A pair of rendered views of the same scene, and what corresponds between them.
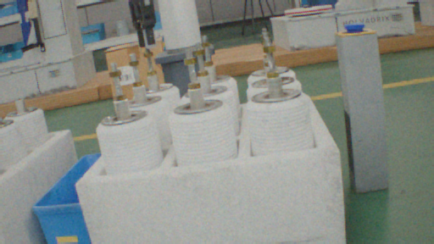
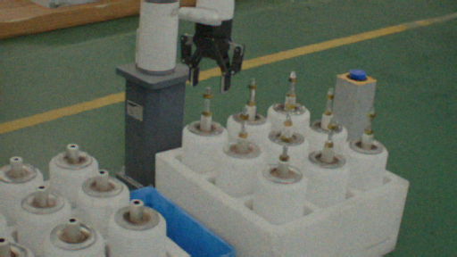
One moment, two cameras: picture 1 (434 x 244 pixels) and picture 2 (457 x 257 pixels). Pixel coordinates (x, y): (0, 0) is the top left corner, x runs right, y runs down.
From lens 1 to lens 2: 1.12 m
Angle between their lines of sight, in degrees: 49
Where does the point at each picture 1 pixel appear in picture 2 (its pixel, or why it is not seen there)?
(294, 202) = (384, 218)
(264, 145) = (367, 182)
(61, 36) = not seen: outside the picture
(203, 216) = (341, 238)
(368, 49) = (369, 94)
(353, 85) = (355, 120)
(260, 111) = (371, 161)
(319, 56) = (84, 16)
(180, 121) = (332, 174)
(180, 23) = (171, 45)
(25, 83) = not seen: outside the picture
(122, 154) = (297, 204)
